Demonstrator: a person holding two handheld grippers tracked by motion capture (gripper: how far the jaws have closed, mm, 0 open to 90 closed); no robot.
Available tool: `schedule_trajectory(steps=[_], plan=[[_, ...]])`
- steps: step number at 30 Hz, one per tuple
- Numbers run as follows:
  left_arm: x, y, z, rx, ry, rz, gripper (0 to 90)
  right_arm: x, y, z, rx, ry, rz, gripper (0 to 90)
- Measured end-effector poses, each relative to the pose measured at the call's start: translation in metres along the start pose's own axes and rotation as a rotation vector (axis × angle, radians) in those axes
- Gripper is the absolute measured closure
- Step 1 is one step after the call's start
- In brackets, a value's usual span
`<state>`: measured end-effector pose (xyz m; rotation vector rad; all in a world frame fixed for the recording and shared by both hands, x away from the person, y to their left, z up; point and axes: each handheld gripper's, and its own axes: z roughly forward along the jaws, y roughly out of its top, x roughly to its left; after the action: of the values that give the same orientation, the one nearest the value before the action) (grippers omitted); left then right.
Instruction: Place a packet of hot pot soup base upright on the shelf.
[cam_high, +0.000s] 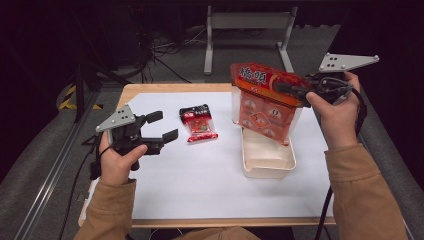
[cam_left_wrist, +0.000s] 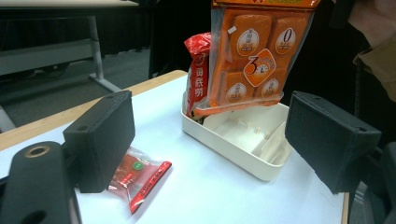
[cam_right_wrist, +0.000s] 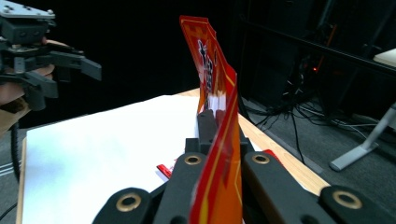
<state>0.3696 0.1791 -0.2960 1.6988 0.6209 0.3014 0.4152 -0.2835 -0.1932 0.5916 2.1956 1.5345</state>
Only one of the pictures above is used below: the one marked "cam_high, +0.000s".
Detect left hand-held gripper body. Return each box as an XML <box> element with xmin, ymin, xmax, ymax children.
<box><xmin>95</xmin><ymin>104</ymin><xmax>165</xmax><ymax>172</ymax></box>

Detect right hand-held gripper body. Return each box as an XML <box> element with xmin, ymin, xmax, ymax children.
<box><xmin>304</xmin><ymin>52</ymin><xmax>380</xmax><ymax>106</ymax></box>

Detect orange clear-window sauce packet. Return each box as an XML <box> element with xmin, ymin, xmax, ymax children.
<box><xmin>229</xmin><ymin>62</ymin><xmax>313</xmax><ymax>147</ymax></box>

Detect white divided plastic container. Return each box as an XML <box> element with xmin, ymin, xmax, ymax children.
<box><xmin>240</xmin><ymin>128</ymin><xmax>297</xmax><ymax>180</ymax></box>

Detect person's left hand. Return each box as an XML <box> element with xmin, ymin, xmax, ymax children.
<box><xmin>98</xmin><ymin>131</ymin><xmax>149</xmax><ymax>187</ymax></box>

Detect person's right hand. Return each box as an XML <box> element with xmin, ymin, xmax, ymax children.
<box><xmin>305</xmin><ymin>71</ymin><xmax>362</xmax><ymax>150</ymax></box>

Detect small red black packet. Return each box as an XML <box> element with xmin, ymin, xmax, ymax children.
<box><xmin>178</xmin><ymin>103</ymin><xmax>219</xmax><ymax>143</ymax></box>

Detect wooden table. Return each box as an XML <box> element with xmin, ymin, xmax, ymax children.
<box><xmin>78</xmin><ymin>83</ymin><xmax>336</xmax><ymax>229</ymax></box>

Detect white table mat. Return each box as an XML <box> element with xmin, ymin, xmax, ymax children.
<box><xmin>83</xmin><ymin>91</ymin><xmax>334</xmax><ymax>221</ymax></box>

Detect black stand legs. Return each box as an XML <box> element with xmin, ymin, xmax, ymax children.
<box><xmin>71</xmin><ymin>58</ymin><xmax>132</xmax><ymax>124</ymax></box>

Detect yellow black hazard tape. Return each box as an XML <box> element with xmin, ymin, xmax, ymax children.
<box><xmin>58</xmin><ymin>84</ymin><xmax>103</xmax><ymax>111</ymax></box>

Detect grey metal stand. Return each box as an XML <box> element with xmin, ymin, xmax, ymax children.
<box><xmin>203</xmin><ymin>4</ymin><xmax>299</xmax><ymax>76</ymax></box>

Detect person's lap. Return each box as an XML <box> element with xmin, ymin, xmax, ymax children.
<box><xmin>173</xmin><ymin>225</ymin><xmax>261</xmax><ymax>240</ymax></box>

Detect bundle of black floor cables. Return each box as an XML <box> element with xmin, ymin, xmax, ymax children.
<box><xmin>133</xmin><ymin>23</ymin><xmax>209</xmax><ymax>84</ymax></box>

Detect left hand-held gripper cable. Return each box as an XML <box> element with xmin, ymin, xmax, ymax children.
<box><xmin>58</xmin><ymin>133</ymin><xmax>113</xmax><ymax>240</ymax></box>

